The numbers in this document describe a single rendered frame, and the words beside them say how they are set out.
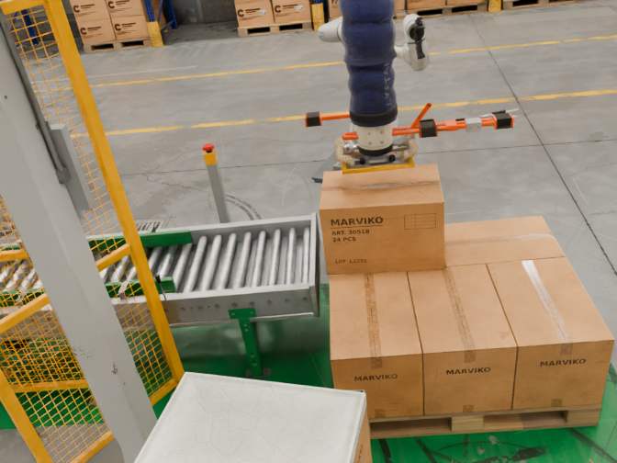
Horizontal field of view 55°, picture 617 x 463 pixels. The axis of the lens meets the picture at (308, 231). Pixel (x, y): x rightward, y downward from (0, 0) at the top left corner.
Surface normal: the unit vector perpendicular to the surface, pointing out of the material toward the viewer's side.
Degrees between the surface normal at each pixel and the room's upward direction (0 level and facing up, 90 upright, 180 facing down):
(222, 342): 0
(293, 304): 90
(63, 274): 90
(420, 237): 90
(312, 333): 0
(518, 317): 0
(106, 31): 90
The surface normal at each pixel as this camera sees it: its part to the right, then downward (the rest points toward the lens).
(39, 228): -0.02, 0.55
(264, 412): -0.12, -0.83
